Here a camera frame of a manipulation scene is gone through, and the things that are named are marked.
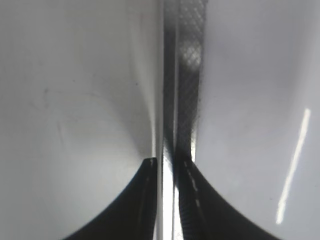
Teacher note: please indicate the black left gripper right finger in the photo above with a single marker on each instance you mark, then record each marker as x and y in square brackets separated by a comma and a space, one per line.
[206, 215]

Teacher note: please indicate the white board with aluminium frame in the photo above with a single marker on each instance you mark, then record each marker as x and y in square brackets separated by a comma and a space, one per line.
[241, 97]

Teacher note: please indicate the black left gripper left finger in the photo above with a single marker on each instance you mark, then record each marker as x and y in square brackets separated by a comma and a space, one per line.
[132, 215]

